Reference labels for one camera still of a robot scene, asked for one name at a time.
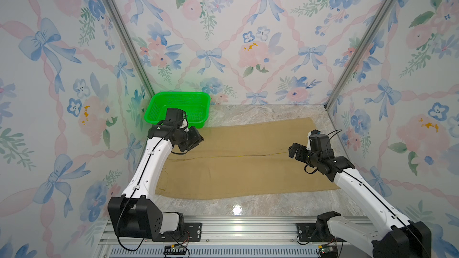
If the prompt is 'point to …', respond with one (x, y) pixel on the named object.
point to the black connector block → (174, 249)
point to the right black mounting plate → (308, 232)
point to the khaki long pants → (243, 157)
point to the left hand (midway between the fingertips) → (203, 139)
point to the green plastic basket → (196, 105)
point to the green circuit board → (330, 251)
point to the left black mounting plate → (190, 232)
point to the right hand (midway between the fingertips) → (298, 150)
